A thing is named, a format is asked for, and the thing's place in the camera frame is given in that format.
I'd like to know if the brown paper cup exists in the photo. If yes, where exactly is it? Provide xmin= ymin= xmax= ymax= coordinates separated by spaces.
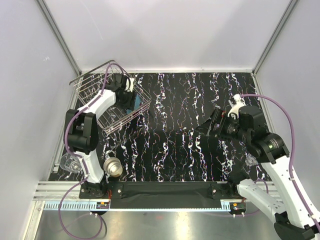
xmin=103 ymin=157 xmax=123 ymax=178

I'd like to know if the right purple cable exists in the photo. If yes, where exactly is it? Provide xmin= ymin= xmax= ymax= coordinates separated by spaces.
xmin=239 ymin=93 xmax=320 ymax=226

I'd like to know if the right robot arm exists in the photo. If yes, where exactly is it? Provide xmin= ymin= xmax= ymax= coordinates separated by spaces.
xmin=196 ymin=105 xmax=320 ymax=240

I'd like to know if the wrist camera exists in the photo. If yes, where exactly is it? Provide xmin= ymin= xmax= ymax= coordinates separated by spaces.
xmin=227 ymin=94 xmax=246 ymax=120
xmin=123 ymin=75 xmax=135 ymax=92

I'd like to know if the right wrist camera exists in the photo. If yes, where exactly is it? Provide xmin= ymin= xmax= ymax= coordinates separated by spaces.
xmin=227 ymin=94 xmax=246 ymax=120

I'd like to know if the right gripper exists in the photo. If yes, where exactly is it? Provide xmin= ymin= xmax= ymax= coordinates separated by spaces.
xmin=195 ymin=108 xmax=250 ymax=143

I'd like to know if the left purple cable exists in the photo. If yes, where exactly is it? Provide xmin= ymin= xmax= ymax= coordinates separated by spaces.
xmin=57 ymin=63 xmax=131 ymax=237

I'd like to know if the clear glass cup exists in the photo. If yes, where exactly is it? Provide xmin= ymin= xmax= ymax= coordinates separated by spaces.
xmin=244 ymin=153 xmax=258 ymax=167

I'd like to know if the purple cable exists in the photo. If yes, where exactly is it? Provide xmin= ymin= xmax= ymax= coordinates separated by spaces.
xmin=57 ymin=63 xmax=131 ymax=237
xmin=239 ymin=93 xmax=320 ymax=226

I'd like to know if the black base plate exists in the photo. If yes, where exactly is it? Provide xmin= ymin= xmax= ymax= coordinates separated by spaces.
xmin=79 ymin=181 xmax=232 ymax=211

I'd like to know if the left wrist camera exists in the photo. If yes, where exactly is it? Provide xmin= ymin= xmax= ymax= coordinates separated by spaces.
xmin=123 ymin=75 xmax=135 ymax=92

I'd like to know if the wire dish rack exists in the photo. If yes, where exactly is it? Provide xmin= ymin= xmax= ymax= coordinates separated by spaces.
xmin=69 ymin=60 xmax=151 ymax=134

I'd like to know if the clear plastic cup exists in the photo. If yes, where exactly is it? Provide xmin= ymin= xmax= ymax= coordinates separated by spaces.
xmin=59 ymin=153 xmax=82 ymax=174

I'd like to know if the light blue floral mug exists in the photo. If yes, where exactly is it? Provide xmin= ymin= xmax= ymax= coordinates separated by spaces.
xmin=126 ymin=93 xmax=142 ymax=114

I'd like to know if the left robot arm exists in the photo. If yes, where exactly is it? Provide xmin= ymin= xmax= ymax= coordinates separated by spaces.
xmin=63 ymin=73 xmax=137 ymax=199

